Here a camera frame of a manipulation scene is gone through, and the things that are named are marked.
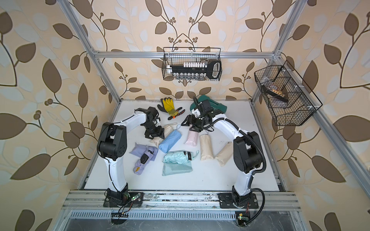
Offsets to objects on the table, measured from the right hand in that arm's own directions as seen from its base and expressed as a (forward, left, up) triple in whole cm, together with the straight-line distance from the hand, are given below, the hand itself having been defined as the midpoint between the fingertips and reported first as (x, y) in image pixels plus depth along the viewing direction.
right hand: (185, 126), depth 87 cm
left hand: (+1, +19, -11) cm, 22 cm away
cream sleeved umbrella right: (-13, -24, -13) cm, 31 cm away
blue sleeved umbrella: (-3, +11, -12) cm, 16 cm away
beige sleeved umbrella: (+6, +13, -11) cm, 18 cm away
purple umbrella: (-15, +25, -10) cm, 31 cm away
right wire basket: (+2, -56, +18) cm, 59 cm away
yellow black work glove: (+29, +14, -12) cm, 34 cm away
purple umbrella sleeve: (-9, +30, -10) cm, 33 cm away
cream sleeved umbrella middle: (-10, -13, -14) cm, 22 cm away
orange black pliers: (+22, +5, -13) cm, 26 cm away
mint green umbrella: (-15, +4, -10) cm, 19 cm away
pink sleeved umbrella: (-2, -4, -12) cm, 12 cm away
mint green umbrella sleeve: (-21, +9, -14) cm, 27 cm away
